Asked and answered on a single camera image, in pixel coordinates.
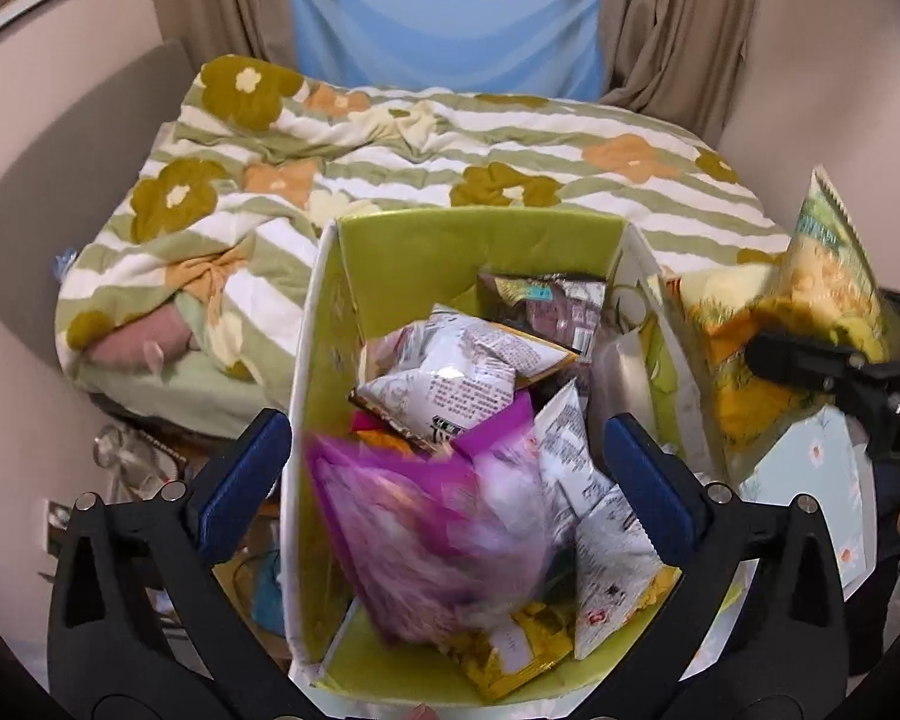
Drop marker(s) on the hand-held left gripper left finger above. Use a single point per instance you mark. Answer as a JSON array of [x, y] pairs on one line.
[[240, 480]]

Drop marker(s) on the yellow green chip bag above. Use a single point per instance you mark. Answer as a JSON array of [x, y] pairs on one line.
[[817, 277]]

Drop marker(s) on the pile of snack packets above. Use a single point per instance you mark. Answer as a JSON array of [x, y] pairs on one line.
[[457, 375]]

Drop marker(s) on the green striped floral blanket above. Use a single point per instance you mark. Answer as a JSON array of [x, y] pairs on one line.
[[420, 165]]

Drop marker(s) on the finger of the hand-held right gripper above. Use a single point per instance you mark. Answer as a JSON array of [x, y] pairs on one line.
[[787, 356]]

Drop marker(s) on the blue cloth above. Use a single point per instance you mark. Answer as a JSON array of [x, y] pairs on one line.
[[442, 15]]

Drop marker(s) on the pink pillow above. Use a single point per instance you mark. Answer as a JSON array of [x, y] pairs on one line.
[[139, 341]]

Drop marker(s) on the white wall socket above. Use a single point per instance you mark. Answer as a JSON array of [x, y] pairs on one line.
[[58, 525]]

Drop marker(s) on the beige curtain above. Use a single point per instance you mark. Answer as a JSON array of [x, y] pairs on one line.
[[682, 30], [217, 0]]

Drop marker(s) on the green storage box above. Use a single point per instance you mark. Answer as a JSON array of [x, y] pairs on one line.
[[457, 247]]

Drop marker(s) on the grey headboard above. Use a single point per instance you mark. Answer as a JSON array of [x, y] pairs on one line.
[[67, 165]]

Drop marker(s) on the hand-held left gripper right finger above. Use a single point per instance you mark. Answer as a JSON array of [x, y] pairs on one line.
[[649, 487]]

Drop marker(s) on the clear plastic container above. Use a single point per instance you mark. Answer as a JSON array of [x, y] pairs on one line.
[[120, 454]]

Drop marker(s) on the purple snack bag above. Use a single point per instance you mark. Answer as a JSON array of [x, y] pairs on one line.
[[420, 525]]

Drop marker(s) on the small blue plastic wrapper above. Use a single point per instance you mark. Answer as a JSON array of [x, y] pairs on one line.
[[62, 266]]

